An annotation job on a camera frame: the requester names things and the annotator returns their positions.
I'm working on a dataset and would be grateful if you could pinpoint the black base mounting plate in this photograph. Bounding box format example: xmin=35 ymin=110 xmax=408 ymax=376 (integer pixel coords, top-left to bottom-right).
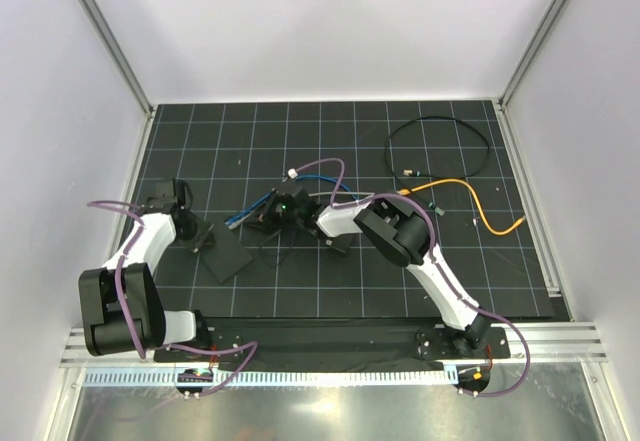
xmin=154 ymin=316 xmax=511 ymax=362

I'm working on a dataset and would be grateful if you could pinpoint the aluminium front rail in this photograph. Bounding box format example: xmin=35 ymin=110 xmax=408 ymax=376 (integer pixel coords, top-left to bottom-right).
xmin=59 ymin=321 xmax=607 ymax=368

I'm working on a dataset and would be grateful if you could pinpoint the white slotted cable duct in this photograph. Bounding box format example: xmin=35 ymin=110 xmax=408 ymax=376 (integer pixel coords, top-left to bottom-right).
xmin=82 ymin=366 xmax=458 ymax=389

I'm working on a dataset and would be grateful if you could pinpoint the right aluminium frame post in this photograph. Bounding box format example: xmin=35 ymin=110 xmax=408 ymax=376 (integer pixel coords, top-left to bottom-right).
xmin=498 ymin=0 xmax=570 ymax=111

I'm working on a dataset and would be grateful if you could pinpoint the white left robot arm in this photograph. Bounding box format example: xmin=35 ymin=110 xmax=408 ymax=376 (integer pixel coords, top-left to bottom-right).
xmin=78 ymin=179 xmax=213 ymax=361

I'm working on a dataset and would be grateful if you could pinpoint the left aluminium frame post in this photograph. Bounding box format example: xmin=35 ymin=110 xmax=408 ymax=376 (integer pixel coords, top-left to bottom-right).
xmin=78 ymin=0 xmax=154 ymax=118

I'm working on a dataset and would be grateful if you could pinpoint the black grid mat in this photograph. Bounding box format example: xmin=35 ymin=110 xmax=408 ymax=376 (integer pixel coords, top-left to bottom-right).
xmin=131 ymin=100 xmax=569 ymax=321

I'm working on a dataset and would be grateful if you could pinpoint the black power adapter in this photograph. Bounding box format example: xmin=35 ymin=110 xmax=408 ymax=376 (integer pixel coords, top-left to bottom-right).
xmin=324 ymin=235 xmax=353 ymax=255

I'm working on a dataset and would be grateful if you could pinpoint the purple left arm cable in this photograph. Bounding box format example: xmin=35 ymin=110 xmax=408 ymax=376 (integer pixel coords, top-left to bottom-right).
xmin=87 ymin=199 xmax=259 ymax=395

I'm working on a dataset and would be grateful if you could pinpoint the grey ethernet cable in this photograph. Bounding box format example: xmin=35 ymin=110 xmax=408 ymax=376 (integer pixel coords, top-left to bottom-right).
xmin=227 ymin=190 xmax=376 ymax=227

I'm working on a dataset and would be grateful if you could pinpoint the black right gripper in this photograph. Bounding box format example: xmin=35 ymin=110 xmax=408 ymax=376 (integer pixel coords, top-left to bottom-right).
xmin=245 ymin=192 xmax=302 ymax=234

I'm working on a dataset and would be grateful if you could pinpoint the orange ethernet cable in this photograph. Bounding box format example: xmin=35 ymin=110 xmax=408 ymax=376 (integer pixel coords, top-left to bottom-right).
xmin=394 ymin=179 xmax=527 ymax=237

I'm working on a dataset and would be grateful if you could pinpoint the black network switch box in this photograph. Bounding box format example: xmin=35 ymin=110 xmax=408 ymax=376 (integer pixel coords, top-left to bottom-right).
xmin=199 ymin=223 xmax=253 ymax=284

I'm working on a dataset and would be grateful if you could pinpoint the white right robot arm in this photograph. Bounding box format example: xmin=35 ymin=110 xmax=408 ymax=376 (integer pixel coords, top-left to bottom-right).
xmin=244 ymin=185 xmax=491 ymax=357

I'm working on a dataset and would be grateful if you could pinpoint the aluminium frame post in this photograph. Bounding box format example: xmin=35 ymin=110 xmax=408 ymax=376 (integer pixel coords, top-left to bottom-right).
xmin=498 ymin=0 xmax=570 ymax=111
xmin=78 ymin=0 xmax=154 ymax=118

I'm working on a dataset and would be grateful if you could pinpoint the black ethernet cable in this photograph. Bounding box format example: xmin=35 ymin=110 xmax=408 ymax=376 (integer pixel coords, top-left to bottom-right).
xmin=383 ymin=116 xmax=491 ymax=217

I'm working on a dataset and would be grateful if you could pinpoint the thin black adapter cord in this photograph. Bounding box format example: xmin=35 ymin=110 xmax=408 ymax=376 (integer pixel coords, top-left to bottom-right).
xmin=257 ymin=228 xmax=331 ymax=268

